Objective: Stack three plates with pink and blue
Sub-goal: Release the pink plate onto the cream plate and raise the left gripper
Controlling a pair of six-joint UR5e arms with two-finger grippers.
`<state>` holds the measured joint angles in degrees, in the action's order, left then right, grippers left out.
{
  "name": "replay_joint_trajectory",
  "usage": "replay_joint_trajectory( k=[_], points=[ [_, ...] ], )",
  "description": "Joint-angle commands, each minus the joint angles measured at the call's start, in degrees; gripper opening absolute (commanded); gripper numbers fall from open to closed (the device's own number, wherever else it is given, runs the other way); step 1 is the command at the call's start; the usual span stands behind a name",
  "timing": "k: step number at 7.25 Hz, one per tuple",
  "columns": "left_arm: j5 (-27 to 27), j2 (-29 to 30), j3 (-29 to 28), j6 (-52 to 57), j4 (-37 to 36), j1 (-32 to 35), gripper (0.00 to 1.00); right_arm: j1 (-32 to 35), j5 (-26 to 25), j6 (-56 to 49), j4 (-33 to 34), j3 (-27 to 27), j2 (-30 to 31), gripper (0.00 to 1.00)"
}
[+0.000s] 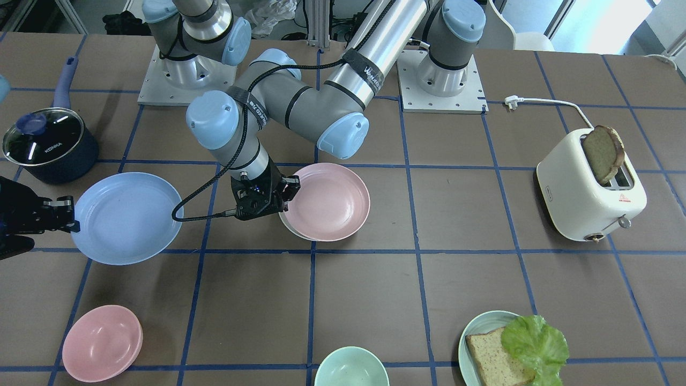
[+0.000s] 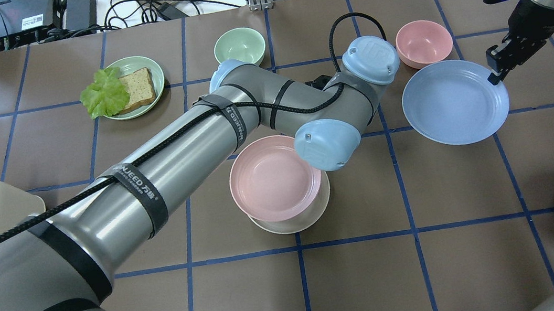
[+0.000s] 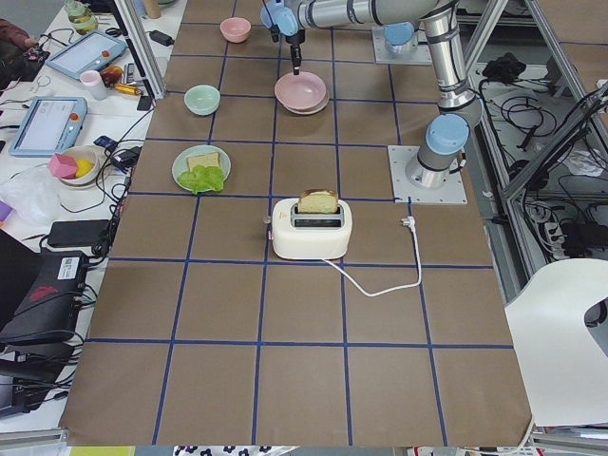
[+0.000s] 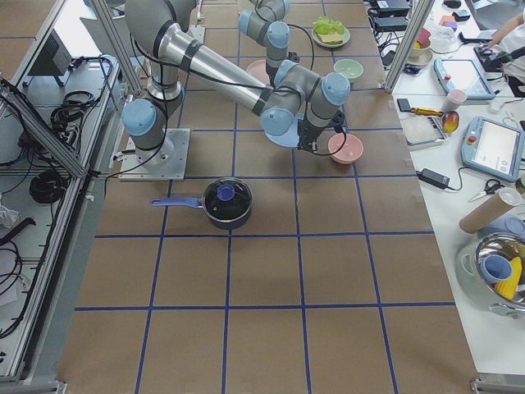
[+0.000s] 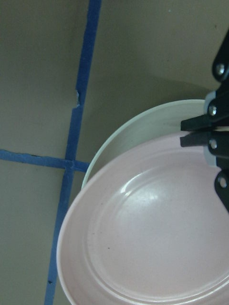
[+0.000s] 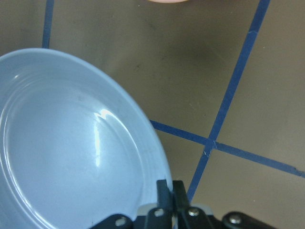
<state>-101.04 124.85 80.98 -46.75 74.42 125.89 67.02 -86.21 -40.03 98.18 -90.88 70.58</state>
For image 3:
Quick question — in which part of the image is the black power adapter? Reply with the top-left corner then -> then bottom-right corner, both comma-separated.
148,29 -> 175,47

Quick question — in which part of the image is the green lettuce leaf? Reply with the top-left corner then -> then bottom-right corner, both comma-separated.
177,165 -> 225,194

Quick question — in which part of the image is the cream white plate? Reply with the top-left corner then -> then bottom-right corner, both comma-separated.
284,98 -> 329,116

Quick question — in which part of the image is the pink plate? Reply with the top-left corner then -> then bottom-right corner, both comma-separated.
275,71 -> 327,110

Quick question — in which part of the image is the blue teach pendant near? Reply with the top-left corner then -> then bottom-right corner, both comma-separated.
9,97 -> 87,158

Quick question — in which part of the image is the blue teach pendant far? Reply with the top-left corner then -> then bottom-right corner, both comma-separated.
46,30 -> 126,80

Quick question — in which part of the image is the pink bowl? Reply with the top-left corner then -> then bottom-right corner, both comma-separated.
219,17 -> 252,44

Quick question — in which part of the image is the clear plastic bag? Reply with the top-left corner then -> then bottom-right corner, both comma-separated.
1,166 -> 61,225

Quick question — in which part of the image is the white toaster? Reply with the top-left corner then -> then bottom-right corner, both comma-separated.
269,198 -> 352,260

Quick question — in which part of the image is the red yellow mango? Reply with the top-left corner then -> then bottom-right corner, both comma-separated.
100,65 -> 124,87

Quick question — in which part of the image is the mint green plate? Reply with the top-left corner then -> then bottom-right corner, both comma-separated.
172,145 -> 231,193

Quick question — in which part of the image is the bread slice on plate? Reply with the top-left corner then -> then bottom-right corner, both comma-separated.
187,152 -> 220,171

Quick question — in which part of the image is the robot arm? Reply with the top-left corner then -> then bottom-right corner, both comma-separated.
383,22 -> 419,55
260,0 -> 481,190

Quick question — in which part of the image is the mint green bowl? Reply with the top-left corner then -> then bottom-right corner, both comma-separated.
183,85 -> 220,116

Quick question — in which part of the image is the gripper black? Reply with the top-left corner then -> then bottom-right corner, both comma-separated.
285,29 -> 306,76

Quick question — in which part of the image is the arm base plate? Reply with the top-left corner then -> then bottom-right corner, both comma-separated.
388,145 -> 467,205
371,27 -> 431,66

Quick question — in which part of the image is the white toaster power cable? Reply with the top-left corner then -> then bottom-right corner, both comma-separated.
320,216 -> 424,298

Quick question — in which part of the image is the beige bowl with toys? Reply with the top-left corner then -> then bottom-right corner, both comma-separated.
47,145 -> 105,188

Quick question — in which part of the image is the blue teach pendant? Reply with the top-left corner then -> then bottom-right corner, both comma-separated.
46,30 -> 126,80
9,97 -> 87,158

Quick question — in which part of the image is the toast slice in toaster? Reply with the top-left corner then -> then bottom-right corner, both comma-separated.
297,189 -> 338,214

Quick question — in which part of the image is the white paper sheet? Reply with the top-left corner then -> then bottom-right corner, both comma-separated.
505,258 -> 607,427

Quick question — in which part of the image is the pink cup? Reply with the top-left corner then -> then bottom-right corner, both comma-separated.
79,70 -> 107,101

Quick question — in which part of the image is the green drink bottle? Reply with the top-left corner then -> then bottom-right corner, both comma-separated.
64,0 -> 98,35

